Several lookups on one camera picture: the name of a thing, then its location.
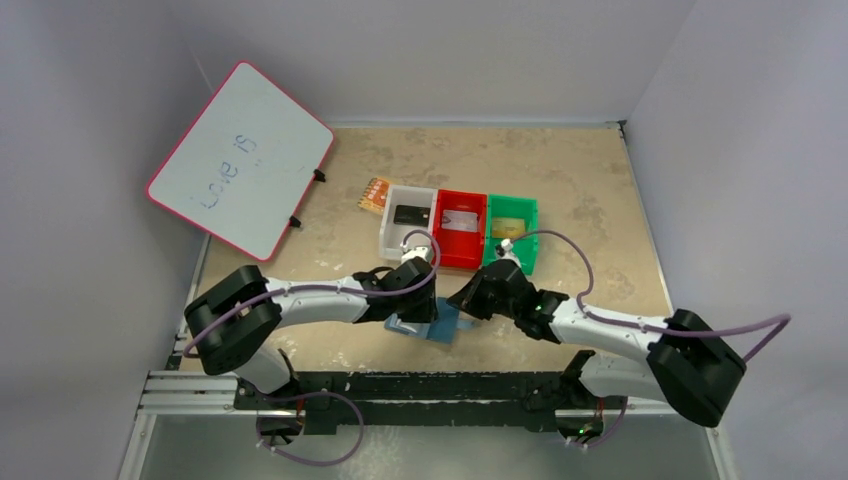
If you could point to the green plastic bin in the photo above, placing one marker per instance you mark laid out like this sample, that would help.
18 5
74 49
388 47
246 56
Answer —
516 208

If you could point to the red plastic bin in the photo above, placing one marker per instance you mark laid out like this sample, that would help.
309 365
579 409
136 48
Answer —
461 250

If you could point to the blue card holder wallet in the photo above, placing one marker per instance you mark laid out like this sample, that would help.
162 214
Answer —
442 330

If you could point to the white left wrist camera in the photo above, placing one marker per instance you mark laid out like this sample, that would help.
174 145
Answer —
424 252

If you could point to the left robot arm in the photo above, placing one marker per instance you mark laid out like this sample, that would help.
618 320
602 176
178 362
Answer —
231 324

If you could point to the black card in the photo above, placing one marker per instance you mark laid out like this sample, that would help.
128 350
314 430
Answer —
411 215

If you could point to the white plastic bin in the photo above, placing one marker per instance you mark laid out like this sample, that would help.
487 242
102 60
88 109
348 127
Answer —
391 236

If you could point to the pink-framed whiteboard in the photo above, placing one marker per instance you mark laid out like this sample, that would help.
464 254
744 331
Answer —
242 168

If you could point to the white patterned card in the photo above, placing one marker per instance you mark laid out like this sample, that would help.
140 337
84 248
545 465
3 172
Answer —
457 220

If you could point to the gold card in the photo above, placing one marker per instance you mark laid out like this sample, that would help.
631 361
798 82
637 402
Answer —
507 228

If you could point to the orange spiral notebook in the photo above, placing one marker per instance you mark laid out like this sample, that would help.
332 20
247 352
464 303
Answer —
375 195

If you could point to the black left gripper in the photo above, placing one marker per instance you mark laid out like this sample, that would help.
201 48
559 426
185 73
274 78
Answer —
426 313

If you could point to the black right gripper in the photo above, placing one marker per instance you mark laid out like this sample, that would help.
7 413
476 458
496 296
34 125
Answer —
473 299

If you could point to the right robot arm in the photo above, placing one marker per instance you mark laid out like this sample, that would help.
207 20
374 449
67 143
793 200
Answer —
676 360

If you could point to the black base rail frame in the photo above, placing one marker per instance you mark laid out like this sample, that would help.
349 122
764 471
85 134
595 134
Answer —
534 401

